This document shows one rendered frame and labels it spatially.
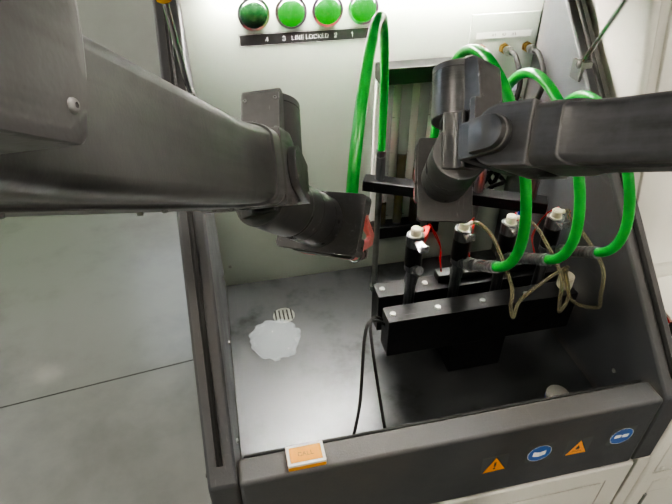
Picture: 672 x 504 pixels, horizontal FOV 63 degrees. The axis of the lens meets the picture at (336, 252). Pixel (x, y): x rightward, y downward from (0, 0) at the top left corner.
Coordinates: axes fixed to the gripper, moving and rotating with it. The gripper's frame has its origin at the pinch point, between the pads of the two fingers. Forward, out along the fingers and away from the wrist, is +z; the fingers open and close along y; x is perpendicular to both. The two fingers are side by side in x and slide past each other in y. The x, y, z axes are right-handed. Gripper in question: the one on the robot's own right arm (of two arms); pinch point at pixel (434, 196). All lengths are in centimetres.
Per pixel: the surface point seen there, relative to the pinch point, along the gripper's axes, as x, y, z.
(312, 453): 15.4, -34.5, 0.7
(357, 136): 10.5, 2.8, -15.8
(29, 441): 118, -60, 111
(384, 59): 7.0, 22.9, 6.5
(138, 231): 123, 25, 198
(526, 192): -10.0, -1.1, -8.0
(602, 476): -31, -41, 23
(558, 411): -19.1, -29.0, 8.4
